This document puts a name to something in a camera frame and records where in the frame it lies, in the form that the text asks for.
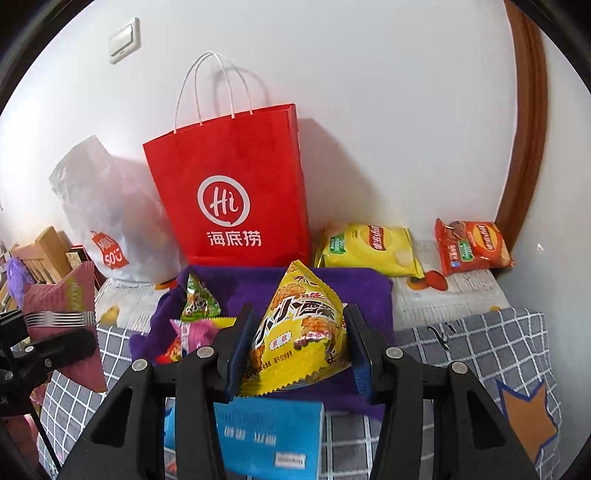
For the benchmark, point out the purple plush toy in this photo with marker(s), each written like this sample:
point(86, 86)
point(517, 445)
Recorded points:
point(16, 277)

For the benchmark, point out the yellow triangular snack packet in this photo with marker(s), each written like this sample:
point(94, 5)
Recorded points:
point(295, 332)

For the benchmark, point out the green triangular snack packet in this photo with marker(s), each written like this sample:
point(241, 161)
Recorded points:
point(198, 304)

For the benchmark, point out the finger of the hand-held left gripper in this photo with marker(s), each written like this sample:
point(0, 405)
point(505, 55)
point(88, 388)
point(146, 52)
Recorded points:
point(69, 348)

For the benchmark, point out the wooden furniture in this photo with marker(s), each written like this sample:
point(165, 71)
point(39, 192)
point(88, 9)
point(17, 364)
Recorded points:
point(44, 249)

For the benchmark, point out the yellow chips bag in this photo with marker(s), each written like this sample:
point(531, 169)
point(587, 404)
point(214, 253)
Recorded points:
point(369, 244)

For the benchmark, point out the maroon snack packet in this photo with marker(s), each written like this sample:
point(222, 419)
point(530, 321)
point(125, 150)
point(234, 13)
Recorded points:
point(60, 295)

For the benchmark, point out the white plastic bag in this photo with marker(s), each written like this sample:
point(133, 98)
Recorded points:
point(106, 207)

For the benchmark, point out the pink foil snack packet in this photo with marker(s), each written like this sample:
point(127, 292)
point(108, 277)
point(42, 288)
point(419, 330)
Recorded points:
point(196, 332)

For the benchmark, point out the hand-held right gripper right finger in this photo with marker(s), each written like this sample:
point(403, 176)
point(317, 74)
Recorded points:
point(360, 360)

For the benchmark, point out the thin black rod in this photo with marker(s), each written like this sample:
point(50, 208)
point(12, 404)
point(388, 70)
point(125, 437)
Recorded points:
point(44, 438)

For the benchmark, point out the white light switch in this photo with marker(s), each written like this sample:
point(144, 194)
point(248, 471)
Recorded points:
point(123, 40)

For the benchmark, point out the red paper bag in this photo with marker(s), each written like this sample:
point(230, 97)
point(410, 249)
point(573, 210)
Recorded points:
point(231, 161)

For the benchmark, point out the orange chips bag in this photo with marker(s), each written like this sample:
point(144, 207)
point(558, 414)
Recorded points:
point(471, 244)

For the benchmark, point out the purple cloth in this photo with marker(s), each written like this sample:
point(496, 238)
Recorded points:
point(369, 286)

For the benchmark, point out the grey checked blanket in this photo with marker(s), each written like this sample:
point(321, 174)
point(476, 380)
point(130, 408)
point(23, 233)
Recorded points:
point(485, 341)

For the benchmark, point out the blue tissue pack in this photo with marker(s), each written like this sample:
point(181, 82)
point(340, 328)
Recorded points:
point(268, 429)

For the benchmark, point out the red snack packet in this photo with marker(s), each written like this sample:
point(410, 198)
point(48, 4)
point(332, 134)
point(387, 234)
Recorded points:
point(174, 353)

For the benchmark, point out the brown wooden door frame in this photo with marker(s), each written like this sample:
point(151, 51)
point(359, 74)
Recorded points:
point(526, 115)

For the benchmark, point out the brown patterned box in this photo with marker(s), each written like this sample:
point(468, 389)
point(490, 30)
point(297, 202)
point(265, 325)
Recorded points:
point(81, 261)

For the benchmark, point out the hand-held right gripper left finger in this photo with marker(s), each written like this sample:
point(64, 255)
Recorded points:
point(240, 350)

